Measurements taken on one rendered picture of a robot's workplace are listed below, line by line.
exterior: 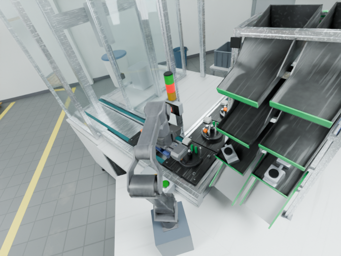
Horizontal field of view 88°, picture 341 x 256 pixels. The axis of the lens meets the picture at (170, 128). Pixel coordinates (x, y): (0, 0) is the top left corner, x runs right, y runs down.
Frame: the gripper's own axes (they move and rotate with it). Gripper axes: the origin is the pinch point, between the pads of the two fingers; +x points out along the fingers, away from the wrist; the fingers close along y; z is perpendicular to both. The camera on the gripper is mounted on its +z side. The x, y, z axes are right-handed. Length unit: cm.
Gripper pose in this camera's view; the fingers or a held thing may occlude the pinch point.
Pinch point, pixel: (167, 152)
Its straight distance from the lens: 73.9
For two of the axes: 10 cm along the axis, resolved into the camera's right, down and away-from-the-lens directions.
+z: 6.5, -5.8, 5.0
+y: -7.5, -3.5, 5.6
